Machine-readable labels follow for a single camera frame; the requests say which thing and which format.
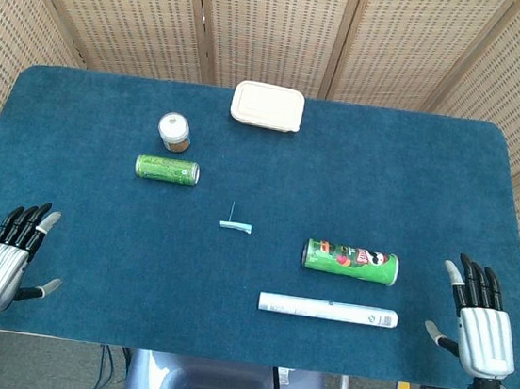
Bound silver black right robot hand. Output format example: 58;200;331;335
418;249;520;382

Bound green Pringles tube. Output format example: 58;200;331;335
300;237;402;288

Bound long white printed tube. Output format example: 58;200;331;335
256;290;400;330

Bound blue felt table mat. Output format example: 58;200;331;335
0;58;520;389

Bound green drink can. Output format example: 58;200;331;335
133;153;203;187

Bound white-lidded spice jar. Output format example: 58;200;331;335
154;110;195;154

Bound beige lidded lunch box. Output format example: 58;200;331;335
228;78;308;136

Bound blue floor cables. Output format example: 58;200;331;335
87;343;133;389

